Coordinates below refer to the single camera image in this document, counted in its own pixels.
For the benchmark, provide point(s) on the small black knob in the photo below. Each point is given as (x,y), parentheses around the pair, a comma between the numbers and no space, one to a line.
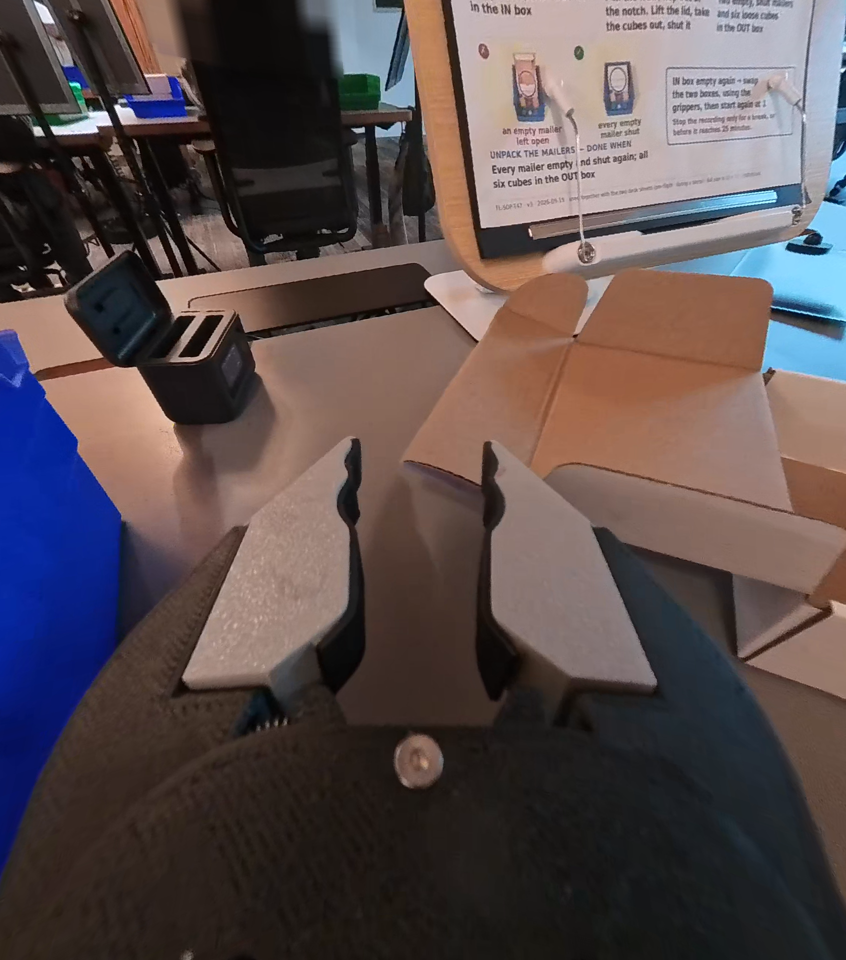
(811,240)

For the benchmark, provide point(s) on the small blue bin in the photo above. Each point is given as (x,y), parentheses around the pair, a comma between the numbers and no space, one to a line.
(157,101)

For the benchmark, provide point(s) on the green plastic bin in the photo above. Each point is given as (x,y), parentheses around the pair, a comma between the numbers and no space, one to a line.
(359,91)

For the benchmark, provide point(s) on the black mesh office chair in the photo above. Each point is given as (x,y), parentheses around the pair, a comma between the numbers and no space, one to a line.
(273,135)

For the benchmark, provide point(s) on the grey flat pouch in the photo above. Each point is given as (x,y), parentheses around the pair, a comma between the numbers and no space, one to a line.
(805,285)

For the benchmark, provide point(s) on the black charging case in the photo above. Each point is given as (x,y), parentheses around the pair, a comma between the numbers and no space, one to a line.
(198,382)

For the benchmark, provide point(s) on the blue plastic bin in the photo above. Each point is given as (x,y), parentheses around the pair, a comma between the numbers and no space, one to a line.
(18,600)

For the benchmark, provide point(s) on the white cardboard mailer box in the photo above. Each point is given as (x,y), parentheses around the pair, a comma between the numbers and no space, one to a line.
(655,405)

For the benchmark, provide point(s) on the instruction sheet on stand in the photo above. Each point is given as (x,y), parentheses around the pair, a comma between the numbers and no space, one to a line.
(430,150)

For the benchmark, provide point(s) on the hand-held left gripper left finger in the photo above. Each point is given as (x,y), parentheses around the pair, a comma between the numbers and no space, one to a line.
(280,592)

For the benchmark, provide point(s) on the printed instruction sheet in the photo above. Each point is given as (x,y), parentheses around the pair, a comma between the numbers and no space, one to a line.
(693,176)

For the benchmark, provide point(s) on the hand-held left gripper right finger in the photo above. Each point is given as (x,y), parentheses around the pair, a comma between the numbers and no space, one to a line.
(558,592)

